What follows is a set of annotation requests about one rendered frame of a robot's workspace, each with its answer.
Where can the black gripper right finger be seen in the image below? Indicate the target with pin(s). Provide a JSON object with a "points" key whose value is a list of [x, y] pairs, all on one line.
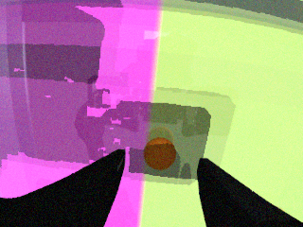
{"points": [[226, 202]]}

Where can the orange-brown ball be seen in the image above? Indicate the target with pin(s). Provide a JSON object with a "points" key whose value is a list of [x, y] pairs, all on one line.
{"points": [[159, 153]]}

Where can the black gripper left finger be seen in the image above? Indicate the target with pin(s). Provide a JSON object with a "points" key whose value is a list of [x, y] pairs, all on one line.
{"points": [[82, 199]]}

